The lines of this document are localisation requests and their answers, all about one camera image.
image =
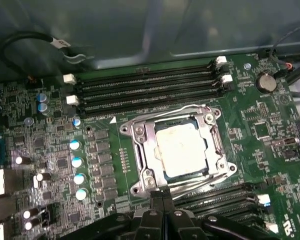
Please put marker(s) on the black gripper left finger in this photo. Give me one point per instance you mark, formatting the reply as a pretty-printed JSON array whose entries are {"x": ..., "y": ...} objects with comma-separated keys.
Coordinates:
[{"x": 157, "y": 200}]

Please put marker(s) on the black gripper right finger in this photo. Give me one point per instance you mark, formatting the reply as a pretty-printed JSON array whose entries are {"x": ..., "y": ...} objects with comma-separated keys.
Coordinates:
[{"x": 168, "y": 200}]

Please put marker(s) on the metal locking lever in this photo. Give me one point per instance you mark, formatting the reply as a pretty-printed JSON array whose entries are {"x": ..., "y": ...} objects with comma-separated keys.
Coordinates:
[
  {"x": 202, "y": 185},
  {"x": 165, "y": 112}
]

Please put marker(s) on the metal socket cover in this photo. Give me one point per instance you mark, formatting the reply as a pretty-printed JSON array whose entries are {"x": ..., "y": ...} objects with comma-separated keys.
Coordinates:
[{"x": 150, "y": 150}]

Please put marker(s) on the silver CPU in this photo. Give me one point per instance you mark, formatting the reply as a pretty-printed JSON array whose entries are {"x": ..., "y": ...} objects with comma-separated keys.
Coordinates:
[{"x": 180, "y": 150}]

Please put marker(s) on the CPU socket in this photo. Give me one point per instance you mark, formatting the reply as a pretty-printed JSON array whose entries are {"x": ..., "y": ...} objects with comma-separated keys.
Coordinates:
[{"x": 136, "y": 188}]

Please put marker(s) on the RAM slot black clips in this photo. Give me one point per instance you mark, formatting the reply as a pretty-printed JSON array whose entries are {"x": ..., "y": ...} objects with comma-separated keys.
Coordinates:
[
  {"x": 235, "y": 207},
  {"x": 140, "y": 82},
  {"x": 140, "y": 102},
  {"x": 227, "y": 191}
]

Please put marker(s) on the green motherboard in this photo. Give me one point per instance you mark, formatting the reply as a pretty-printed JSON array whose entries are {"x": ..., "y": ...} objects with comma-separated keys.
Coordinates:
[{"x": 250, "y": 170}]

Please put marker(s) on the round coin battery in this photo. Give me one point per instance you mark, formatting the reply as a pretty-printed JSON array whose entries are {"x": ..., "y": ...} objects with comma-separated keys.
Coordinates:
[{"x": 265, "y": 82}]

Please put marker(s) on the black open PC case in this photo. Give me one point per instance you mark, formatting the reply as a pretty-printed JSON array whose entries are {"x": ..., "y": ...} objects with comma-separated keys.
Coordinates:
[{"x": 115, "y": 25}]

